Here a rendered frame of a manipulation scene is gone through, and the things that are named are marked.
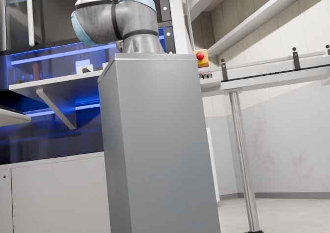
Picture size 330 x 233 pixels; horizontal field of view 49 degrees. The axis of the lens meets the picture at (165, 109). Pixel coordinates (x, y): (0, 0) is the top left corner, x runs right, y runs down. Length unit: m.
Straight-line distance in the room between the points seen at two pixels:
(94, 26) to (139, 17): 0.14
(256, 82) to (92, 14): 0.99
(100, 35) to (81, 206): 0.94
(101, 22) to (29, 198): 1.08
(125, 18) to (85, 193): 0.97
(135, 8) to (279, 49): 3.88
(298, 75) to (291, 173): 3.03
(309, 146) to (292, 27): 1.43
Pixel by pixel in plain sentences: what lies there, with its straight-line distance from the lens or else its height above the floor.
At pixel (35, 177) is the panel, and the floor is 0.52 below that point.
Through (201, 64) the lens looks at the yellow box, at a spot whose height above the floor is 0.96.
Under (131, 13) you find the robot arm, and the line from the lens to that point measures 1.16.
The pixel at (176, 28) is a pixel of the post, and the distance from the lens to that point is 1.87.
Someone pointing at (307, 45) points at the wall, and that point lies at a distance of 4.57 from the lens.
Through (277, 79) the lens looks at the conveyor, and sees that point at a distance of 1.90.
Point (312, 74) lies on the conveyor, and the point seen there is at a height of 0.85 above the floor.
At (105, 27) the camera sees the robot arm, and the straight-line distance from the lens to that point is 1.18.
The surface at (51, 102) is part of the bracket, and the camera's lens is 1.66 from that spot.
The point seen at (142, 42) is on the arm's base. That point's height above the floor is 0.85.
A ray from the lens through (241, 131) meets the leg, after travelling 1.88.
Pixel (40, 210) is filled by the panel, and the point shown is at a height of 0.36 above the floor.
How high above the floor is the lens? 0.44
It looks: 11 degrees up
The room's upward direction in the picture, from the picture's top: 7 degrees counter-clockwise
